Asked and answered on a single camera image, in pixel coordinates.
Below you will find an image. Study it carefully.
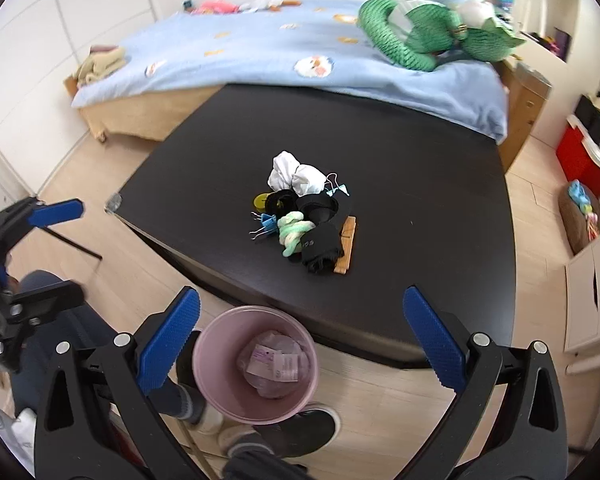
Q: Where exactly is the black storage box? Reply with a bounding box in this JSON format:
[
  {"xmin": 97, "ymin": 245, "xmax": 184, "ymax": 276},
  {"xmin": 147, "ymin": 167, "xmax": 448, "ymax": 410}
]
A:
[{"xmin": 575, "ymin": 92, "xmax": 600, "ymax": 146}]

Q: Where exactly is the green white fuzzy sock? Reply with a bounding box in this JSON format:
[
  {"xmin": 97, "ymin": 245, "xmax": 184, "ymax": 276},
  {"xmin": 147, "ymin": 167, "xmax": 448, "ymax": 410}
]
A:
[{"xmin": 276, "ymin": 210, "xmax": 317, "ymax": 257}]

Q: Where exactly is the brown basket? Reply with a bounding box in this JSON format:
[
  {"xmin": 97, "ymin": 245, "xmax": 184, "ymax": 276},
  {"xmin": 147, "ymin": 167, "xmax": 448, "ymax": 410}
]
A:
[{"xmin": 557, "ymin": 182, "xmax": 600, "ymax": 256}]

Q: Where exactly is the blue yellow soft toy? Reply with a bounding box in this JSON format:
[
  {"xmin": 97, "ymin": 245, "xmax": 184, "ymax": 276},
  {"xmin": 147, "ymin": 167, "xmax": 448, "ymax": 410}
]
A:
[{"xmin": 567, "ymin": 180, "xmax": 597, "ymax": 212}]

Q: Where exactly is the white cloth wad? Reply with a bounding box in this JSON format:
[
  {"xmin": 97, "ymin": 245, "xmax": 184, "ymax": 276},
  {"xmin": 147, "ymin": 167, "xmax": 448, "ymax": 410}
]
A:
[
  {"xmin": 291, "ymin": 164, "xmax": 327, "ymax": 196},
  {"xmin": 267, "ymin": 151, "xmax": 301, "ymax": 191}
]

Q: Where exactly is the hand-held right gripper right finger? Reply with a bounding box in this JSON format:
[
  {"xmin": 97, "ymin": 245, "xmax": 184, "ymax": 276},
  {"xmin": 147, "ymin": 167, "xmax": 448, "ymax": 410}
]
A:
[{"xmin": 402, "ymin": 285, "xmax": 568, "ymax": 480}]

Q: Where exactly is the person's left leg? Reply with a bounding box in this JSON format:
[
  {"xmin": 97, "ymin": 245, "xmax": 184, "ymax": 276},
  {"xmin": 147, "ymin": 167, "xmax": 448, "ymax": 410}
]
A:
[{"xmin": 5, "ymin": 269, "xmax": 206, "ymax": 426}]

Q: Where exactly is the black bowl-shaped cap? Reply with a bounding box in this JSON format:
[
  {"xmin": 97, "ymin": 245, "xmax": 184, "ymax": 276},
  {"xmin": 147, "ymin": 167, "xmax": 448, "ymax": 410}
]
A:
[{"xmin": 295, "ymin": 194, "xmax": 341, "ymax": 226}]

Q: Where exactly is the beige folded towel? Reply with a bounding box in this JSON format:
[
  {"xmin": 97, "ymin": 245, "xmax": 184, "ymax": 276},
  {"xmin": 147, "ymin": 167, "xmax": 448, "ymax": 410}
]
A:
[{"xmin": 76, "ymin": 46, "xmax": 128, "ymax": 86}]

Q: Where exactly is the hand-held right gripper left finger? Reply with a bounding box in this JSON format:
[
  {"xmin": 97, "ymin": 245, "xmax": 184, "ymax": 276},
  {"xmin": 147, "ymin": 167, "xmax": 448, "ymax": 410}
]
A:
[{"xmin": 32, "ymin": 286, "xmax": 216, "ymax": 480}]

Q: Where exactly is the black fuzzy tape roll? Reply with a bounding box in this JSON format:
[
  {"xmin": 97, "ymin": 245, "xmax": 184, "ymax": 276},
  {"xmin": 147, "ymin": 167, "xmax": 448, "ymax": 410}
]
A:
[{"xmin": 270, "ymin": 190, "xmax": 301, "ymax": 214}]

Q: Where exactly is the green dragon plush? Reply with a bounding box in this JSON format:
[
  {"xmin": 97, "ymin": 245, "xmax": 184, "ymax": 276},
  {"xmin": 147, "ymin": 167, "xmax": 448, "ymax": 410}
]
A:
[{"xmin": 358, "ymin": 0, "xmax": 528, "ymax": 73}]

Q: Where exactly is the wooden bed frame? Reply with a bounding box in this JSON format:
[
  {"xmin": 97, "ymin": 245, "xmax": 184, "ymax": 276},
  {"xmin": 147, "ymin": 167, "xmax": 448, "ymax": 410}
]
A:
[{"xmin": 62, "ymin": 57, "xmax": 553, "ymax": 171}]

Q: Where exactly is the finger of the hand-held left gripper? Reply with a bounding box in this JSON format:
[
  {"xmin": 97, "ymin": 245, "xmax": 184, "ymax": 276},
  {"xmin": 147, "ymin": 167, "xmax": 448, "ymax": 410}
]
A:
[
  {"xmin": 0, "ymin": 280, "xmax": 86, "ymax": 372},
  {"xmin": 0, "ymin": 197, "xmax": 86, "ymax": 273}
]

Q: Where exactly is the person's black right shoe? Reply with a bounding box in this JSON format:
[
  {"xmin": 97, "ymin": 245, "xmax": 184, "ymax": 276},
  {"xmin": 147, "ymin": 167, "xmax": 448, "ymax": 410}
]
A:
[{"xmin": 219, "ymin": 406, "xmax": 341, "ymax": 459}]

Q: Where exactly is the red storage box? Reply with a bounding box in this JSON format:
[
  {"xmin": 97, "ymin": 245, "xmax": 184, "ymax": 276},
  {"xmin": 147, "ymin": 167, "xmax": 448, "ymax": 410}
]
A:
[{"xmin": 555, "ymin": 115, "xmax": 600, "ymax": 198}]

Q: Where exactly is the bed with blue blanket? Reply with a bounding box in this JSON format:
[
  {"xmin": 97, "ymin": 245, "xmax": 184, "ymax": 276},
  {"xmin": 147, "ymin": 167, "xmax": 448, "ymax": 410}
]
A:
[{"xmin": 72, "ymin": 0, "xmax": 510, "ymax": 141}]

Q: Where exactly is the white drawer cabinet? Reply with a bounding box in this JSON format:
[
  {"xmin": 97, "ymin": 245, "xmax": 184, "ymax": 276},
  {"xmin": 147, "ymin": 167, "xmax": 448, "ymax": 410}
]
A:
[{"xmin": 562, "ymin": 225, "xmax": 600, "ymax": 376}]

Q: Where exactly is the crumpled white wrapper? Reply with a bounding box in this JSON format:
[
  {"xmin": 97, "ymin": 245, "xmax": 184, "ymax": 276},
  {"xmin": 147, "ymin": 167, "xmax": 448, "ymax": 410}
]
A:
[{"xmin": 237, "ymin": 330, "xmax": 315, "ymax": 401}]

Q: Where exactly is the pink plastic waste bin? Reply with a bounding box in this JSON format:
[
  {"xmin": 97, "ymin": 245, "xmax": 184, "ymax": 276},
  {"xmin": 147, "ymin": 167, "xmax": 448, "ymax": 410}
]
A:
[{"xmin": 192, "ymin": 305, "xmax": 320, "ymax": 423}]

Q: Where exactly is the black sock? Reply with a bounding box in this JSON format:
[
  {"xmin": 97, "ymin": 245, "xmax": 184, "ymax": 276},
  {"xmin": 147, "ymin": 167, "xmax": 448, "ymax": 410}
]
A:
[{"xmin": 300, "ymin": 225, "xmax": 345, "ymax": 275}]

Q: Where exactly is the person's leg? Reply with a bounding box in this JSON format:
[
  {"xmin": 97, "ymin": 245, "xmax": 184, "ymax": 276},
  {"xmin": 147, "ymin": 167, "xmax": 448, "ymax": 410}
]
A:
[
  {"xmin": 5, "ymin": 269, "xmax": 206, "ymax": 426},
  {"xmin": 225, "ymin": 452, "xmax": 306, "ymax": 480}
]

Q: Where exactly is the black tripod leg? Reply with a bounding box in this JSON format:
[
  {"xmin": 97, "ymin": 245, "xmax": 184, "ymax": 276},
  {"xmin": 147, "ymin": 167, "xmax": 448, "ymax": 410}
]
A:
[{"xmin": 35, "ymin": 224, "xmax": 103, "ymax": 261}]

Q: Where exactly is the person's white jacket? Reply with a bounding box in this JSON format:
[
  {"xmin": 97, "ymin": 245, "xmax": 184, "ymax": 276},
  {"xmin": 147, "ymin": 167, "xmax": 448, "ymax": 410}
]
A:
[{"xmin": 0, "ymin": 405, "xmax": 37, "ymax": 476}]

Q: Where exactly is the white wardrobe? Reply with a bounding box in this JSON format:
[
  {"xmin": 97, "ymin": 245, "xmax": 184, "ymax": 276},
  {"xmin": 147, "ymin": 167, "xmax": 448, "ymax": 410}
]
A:
[{"xmin": 0, "ymin": 0, "xmax": 181, "ymax": 201}]

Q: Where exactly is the person's right leg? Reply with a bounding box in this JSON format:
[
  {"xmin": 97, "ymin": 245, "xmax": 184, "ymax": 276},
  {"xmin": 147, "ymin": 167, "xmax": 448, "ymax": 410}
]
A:
[{"xmin": 225, "ymin": 452, "xmax": 306, "ymax": 480}]

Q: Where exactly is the white plush toy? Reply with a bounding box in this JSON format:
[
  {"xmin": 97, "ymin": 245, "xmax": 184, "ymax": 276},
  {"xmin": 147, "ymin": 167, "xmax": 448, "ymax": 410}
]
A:
[{"xmin": 240, "ymin": 0, "xmax": 286, "ymax": 13}]

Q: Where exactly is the wooden clothespin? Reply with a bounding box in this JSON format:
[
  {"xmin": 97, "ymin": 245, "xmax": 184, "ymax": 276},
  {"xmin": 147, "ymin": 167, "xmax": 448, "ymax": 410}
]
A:
[{"xmin": 333, "ymin": 216, "xmax": 357, "ymax": 275}]

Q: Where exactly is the light blue binder clip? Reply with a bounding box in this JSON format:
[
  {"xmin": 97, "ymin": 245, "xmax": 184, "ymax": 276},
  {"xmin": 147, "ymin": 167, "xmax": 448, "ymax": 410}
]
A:
[{"xmin": 322, "ymin": 172, "xmax": 352, "ymax": 200}]

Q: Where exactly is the pink plush toy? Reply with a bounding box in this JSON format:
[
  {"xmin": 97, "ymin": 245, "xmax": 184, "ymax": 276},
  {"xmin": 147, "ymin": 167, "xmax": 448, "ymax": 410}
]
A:
[{"xmin": 190, "ymin": 0, "xmax": 241, "ymax": 16}]

